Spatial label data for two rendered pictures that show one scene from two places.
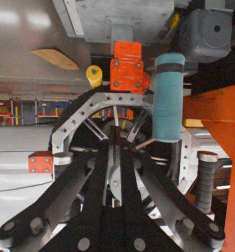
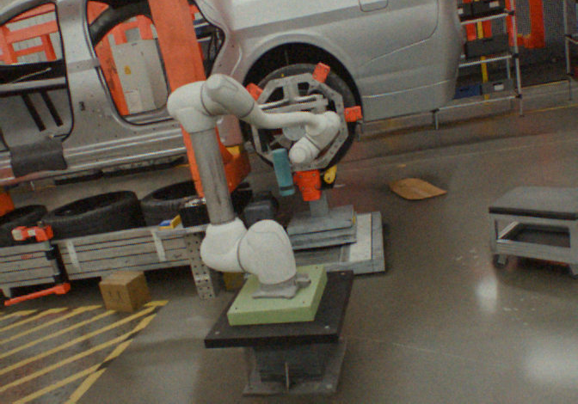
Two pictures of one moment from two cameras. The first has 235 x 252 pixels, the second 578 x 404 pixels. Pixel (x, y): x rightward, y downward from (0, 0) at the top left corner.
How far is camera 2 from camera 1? 2.43 m
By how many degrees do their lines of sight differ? 20
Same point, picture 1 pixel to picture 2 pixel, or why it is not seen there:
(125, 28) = (317, 214)
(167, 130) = (281, 157)
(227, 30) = (251, 221)
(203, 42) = (264, 211)
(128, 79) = (306, 178)
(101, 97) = (321, 164)
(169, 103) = (284, 171)
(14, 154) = (406, 86)
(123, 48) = (314, 195)
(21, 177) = (396, 62)
